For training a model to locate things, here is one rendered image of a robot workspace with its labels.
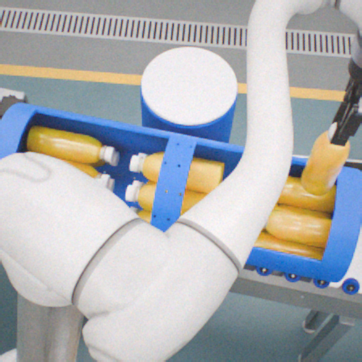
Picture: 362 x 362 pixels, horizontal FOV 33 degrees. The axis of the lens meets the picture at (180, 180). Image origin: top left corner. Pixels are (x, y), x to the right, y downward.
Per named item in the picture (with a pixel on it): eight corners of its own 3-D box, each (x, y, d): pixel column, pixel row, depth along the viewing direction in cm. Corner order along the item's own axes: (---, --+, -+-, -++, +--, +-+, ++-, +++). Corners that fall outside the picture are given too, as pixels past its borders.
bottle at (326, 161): (295, 189, 138) (314, 142, 120) (305, 163, 141) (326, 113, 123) (326, 201, 137) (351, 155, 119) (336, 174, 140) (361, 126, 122)
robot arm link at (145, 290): (246, 260, 67) (150, 191, 71) (141, 397, 62) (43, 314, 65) (237, 289, 79) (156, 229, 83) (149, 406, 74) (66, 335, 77)
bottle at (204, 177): (224, 159, 146) (141, 143, 148) (219, 184, 142) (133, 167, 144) (220, 177, 152) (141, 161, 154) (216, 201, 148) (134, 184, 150)
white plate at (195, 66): (251, 109, 173) (250, 111, 174) (217, 37, 185) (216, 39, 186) (158, 134, 168) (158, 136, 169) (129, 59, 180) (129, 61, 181)
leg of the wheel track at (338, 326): (311, 369, 241) (355, 327, 186) (296, 365, 241) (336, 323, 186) (313, 354, 244) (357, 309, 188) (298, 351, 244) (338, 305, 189)
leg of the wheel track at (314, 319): (315, 334, 248) (359, 284, 192) (300, 331, 248) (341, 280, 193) (317, 321, 250) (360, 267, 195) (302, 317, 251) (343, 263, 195)
